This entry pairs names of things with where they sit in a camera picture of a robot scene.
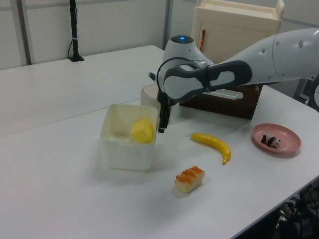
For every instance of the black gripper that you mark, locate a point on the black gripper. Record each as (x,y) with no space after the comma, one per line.
(165,99)

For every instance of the cream plastic box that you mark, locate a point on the cream plastic box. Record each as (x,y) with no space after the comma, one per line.
(124,156)

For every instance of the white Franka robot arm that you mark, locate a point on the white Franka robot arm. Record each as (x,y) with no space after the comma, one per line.
(286,57)

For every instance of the yellow block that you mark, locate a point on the yellow block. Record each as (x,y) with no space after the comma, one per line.
(142,130)

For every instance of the white lidded trash bin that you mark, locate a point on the white lidded trash bin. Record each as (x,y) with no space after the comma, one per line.
(148,95)

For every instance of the yellow banana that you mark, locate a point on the yellow banana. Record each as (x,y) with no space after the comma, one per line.
(215,143)

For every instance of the brown wooden drawer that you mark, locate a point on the brown wooden drawer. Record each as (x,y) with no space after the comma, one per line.
(224,107)

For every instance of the salmon roe sushi toy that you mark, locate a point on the salmon roe sushi toy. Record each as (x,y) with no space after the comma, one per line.
(189,180)

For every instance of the panda figurine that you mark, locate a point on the panda figurine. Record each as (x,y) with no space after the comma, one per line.
(271,141)

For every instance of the cream plastic cabinet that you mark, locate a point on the cream plastic cabinet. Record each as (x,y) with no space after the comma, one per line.
(236,27)

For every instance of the pink plate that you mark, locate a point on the pink plate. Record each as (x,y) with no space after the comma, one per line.
(286,139)

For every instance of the black camera stand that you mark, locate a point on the black camera stand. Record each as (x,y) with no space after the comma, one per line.
(73,30)

